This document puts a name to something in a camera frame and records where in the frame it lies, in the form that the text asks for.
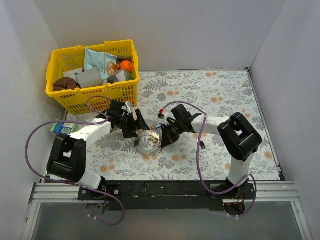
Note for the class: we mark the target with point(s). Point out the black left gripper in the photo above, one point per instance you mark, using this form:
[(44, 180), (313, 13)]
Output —
[(131, 124)]

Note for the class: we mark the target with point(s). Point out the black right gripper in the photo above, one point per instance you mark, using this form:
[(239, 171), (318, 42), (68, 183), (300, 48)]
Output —
[(171, 131)]

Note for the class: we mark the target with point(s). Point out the blue key tag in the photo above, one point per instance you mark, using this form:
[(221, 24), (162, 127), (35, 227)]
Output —
[(156, 126)]

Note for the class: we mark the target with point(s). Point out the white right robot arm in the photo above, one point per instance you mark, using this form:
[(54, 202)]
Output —
[(240, 138)]

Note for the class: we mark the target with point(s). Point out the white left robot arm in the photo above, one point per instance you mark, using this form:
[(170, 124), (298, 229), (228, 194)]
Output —
[(68, 157)]

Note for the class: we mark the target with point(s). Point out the black head small key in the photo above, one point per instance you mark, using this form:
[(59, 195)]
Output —
[(201, 144)]

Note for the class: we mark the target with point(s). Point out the yellow plastic basket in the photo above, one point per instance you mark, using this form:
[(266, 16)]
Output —
[(115, 87)]

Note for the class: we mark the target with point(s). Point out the orange fruit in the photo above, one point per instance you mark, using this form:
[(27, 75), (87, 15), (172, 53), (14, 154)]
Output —
[(126, 65)]

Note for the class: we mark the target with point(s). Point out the grey cardboard box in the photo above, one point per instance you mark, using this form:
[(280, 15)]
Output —
[(89, 78)]

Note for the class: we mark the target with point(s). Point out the light blue chips bag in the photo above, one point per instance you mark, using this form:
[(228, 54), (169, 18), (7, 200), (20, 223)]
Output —
[(104, 62)]

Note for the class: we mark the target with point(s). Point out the green blue carton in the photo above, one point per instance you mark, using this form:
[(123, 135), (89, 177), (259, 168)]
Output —
[(63, 128)]

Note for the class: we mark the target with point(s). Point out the brown round bun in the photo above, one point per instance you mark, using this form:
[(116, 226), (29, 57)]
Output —
[(65, 83)]

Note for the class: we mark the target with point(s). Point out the white box in basket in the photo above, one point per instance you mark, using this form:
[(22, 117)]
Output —
[(72, 73)]

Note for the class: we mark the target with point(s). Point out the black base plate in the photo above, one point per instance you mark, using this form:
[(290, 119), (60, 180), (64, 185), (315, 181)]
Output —
[(162, 195)]

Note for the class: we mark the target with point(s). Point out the aluminium frame rail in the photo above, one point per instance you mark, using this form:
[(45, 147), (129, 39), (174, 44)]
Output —
[(264, 191)]

